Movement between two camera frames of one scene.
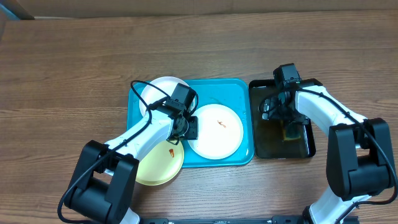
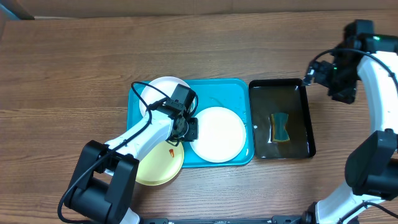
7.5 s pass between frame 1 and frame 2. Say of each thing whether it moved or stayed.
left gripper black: stayed
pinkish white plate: stayed
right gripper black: moved
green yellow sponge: moved
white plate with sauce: stayed
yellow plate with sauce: stayed
